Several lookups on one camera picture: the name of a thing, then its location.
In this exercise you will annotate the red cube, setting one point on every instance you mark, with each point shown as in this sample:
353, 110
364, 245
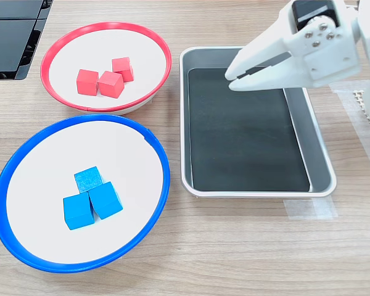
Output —
111, 84
87, 82
123, 66

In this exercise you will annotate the blue cube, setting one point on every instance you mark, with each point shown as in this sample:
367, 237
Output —
106, 200
87, 179
78, 212

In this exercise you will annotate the black tray mat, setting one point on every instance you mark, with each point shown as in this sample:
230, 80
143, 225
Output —
249, 138

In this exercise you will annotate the steel tray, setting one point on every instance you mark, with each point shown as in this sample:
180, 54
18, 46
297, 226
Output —
319, 160

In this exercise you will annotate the red-rimmed white plate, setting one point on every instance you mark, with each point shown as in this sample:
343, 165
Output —
142, 46

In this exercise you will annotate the blue-rimmed white plate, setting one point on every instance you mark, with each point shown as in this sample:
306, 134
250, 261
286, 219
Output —
49, 154

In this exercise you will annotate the black flat device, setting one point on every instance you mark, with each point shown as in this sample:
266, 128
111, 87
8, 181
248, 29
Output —
6, 46

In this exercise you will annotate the pale perforated base plate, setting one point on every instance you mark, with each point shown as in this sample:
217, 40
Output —
359, 98

